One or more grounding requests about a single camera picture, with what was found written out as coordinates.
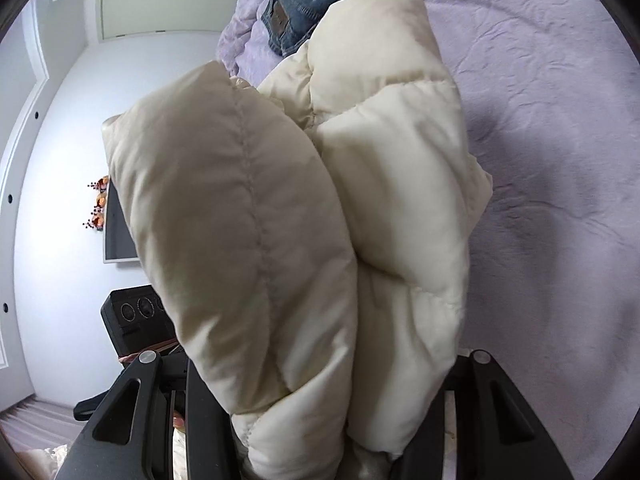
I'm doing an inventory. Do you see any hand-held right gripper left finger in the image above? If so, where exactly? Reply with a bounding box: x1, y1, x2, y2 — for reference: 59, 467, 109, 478
55, 350, 246, 480

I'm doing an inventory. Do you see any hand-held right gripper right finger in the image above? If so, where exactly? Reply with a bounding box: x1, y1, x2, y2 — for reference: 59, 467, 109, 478
390, 350, 576, 480

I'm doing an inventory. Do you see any cream quilted puffer jacket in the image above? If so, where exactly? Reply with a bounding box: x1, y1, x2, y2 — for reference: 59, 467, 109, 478
101, 0, 493, 480

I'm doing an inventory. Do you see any orange flower decoration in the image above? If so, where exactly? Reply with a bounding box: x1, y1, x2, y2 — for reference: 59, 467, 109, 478
82, 175, 111, 233

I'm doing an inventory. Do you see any purple fleece blanket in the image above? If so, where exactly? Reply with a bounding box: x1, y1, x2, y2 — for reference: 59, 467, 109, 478
217, 0, 640, 480

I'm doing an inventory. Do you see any white door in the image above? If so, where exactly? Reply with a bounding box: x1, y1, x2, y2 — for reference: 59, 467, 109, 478
95, 0, 248, 41

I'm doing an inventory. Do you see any wall-mounted television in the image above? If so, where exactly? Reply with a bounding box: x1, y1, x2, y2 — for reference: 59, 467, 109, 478
102, 180, 141, 264

